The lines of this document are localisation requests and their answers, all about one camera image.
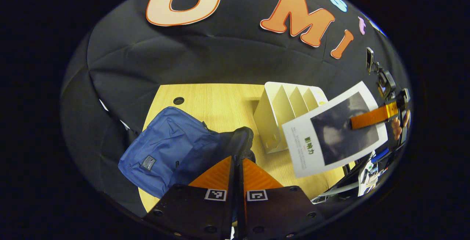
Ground grey flat panel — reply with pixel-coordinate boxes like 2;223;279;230
312;152;379;204

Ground blue schoolbag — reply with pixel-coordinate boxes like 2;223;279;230
117;106;256;199

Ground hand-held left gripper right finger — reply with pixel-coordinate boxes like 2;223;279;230
239;158;323;239

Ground grey cover book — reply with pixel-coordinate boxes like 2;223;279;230
282;81;388;179

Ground black backdrop cloth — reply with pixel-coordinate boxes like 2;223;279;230
61;0;411;217

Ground white bookshelf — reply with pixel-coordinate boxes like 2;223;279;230
253;81;329;154

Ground white printed box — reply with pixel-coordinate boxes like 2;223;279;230
358;152;390;196

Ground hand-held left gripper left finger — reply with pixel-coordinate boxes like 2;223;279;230
141;156;235;239

